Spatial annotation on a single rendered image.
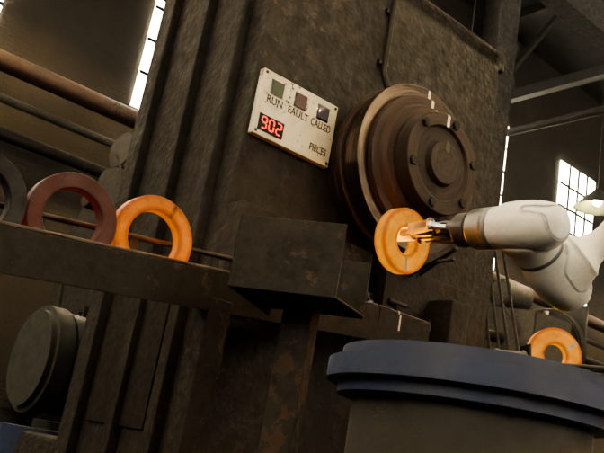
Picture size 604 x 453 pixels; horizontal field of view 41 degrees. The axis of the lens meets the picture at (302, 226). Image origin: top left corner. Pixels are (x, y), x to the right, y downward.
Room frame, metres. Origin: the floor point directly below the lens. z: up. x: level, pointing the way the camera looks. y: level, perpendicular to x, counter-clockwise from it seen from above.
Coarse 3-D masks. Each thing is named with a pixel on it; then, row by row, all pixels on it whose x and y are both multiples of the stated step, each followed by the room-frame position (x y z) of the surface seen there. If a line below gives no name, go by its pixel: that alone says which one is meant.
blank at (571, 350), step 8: (552, 328) 2.22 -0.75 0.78; (536, 336) 2.22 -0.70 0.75; (544, 336) 2.22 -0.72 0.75; (552, 336) 2.22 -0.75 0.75; (560, 336) 2.22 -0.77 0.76; (568, 336) 2.22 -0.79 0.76; (536, 344) 2.22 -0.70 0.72; (544, 344) 2.22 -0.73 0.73; (552, 344) 2.25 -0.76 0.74; (560, 344) 2.22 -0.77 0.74; (568, 344) 2.22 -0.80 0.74; (576, 344) 2.22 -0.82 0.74; (536, 352) 2.22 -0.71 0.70; (568, 352) 2.22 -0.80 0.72; (576, 352) 2.22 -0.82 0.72; (568, 360) 2.22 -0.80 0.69; (576, 360) 2.22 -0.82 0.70
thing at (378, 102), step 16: (384, 96) 1.94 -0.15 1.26; (400, 96) 1.98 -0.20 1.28; (432, 96) 2.06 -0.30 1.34; (368, 112) 1.92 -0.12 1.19; (448, 112) 2.10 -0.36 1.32; (352, 128) 1.95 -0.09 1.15; (368, 128) 1.92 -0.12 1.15; (352, 144) 1.93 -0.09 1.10; (368, 144) 1.93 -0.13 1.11; (352, 160) 1.94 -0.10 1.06; (352, 176) 1.95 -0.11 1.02; (368, 176) 1.94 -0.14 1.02; (352, 192) 1.97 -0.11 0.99; (368, 192) 1.94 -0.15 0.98; (368, 208) 1.95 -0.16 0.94; (368, 224) 2.01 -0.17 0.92
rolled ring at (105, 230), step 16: (64, 176) 1.48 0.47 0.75; (80, 176) 1.50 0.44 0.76; (32, 192) 1.46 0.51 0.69; (48, 192) 1.47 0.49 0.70; (80, 192) 1.53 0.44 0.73; (96, 192) 1.53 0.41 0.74; (32, 208) 1.46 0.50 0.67; (96, 208) 1.54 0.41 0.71; (112, 208) 1.55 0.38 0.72; (32, 224) 1.47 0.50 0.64; (96, 224) 1.56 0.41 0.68; (112, 224) 1.55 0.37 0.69; (96, 240) 1.54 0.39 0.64; (112, 240) 1.56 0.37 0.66
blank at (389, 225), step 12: (384, 216) 1.75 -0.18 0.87; (396, 216) 1.75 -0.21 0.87; (408, 216) 1.77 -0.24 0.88; (420, 216) 1.79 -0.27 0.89; (384, 228) 1.73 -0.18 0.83; (396, 228) 1.75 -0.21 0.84; (384, 240) 1.74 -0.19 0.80; (396, 240) 1.76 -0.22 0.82; (384, 252) 1.74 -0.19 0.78; (396, 252) 1.76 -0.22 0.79; (408, 252) 1.81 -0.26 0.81; (420, 252) 1.81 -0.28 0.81; (384, 264) 1.78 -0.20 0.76; (396, 264) 1.77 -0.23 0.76; (408, 264) 1.79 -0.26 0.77; (420, 264) 1.81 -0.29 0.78
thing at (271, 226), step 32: (256, 224) 1.43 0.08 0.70; (288, 224) 1.41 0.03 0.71; (320, 224) 1.40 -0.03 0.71; (256, 256) 1.43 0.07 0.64; (288, 256) 1.41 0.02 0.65; (320, 256) 1.39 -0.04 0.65; (256, 288) 1.43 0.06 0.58; (288, 288) 1.41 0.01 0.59; (320, 288) 1.39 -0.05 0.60; (352, 288) 1.64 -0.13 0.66; (288, 320) 1.53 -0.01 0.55; (288, 352) 1.53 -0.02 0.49; (288, 384) 1.53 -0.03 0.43; (288, 416) 1.53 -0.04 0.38; (288, 448) 1.52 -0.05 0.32
